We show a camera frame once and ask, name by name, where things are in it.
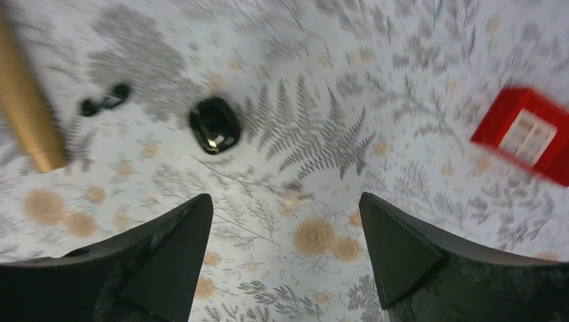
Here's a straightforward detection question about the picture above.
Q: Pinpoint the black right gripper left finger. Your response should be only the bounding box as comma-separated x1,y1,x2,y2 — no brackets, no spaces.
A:
1,194,213,321

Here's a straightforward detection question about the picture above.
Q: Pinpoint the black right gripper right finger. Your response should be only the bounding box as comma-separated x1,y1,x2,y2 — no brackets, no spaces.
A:
359,193,568,321

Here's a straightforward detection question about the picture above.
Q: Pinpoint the red box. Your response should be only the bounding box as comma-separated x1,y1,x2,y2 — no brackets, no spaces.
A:
471,87,568,188

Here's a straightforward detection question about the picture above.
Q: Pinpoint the gold microphone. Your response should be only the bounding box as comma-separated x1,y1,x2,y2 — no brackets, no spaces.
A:
1,9,70,173

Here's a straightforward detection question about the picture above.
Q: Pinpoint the white earbud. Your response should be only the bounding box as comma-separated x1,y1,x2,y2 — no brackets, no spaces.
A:
282,189,313,207

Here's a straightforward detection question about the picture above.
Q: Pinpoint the black earbud charging case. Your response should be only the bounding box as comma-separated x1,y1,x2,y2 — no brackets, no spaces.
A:
187,97,242,155

